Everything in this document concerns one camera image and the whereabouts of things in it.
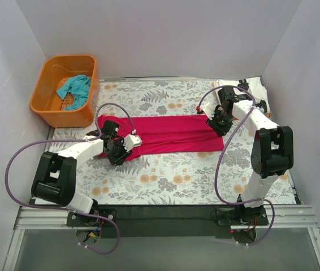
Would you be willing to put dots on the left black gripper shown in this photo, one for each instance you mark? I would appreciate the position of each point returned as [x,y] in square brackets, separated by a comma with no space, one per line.
[117,156]

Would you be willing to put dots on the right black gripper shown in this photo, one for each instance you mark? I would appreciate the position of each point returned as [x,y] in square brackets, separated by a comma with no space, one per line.
[219,127]

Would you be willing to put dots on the magenta t shirt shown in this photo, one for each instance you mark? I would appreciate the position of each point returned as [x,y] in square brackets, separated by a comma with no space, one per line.
[170,134]

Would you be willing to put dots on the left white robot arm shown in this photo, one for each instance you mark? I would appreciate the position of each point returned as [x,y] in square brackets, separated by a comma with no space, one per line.
[55,178]

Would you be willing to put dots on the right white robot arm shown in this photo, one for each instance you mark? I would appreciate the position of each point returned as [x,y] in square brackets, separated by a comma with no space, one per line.
[271,156]

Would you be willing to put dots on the white printed folded t shirt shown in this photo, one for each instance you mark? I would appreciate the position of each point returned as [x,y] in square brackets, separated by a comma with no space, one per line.
[252,85]

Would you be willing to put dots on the floral patterned table mat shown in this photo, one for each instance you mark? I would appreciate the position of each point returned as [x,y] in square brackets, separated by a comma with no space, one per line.
[175,178]

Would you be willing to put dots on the teal t shirt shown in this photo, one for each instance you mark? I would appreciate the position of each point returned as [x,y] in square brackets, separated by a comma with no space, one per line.
[79,87]

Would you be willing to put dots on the orange plastic basket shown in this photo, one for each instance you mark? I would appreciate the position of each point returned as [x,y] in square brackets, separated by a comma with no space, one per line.
[47,103]

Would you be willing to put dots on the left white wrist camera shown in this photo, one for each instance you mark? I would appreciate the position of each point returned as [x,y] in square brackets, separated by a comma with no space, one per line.
[131,141]

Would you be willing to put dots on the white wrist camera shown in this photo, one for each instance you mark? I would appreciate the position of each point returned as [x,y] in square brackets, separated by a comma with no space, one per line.
[208,109]
[131,141]

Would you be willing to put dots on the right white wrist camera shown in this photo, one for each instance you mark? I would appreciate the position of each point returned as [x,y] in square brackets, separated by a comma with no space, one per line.
[208,109]

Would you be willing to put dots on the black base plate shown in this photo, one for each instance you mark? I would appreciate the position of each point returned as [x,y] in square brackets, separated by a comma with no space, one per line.
[168,220]

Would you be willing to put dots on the aluminium frame rail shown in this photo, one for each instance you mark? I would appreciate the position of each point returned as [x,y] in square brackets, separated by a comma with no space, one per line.
[286,216]

